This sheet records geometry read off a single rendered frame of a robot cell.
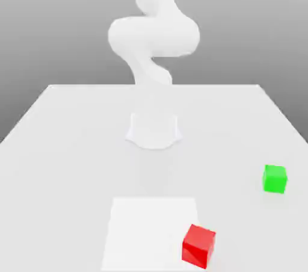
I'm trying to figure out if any small green cube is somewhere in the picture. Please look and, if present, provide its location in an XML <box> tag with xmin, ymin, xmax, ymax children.
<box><xmin>262</xmin><ymin>164</ymin><xmax>289</xmax><ymax>194</ymax></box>

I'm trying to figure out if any small red cube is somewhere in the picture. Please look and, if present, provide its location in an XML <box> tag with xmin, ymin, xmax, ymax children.
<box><xmin>181</xmin><ymin>223</ymin><xmax>217</xmax><ymax>270</ymax></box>

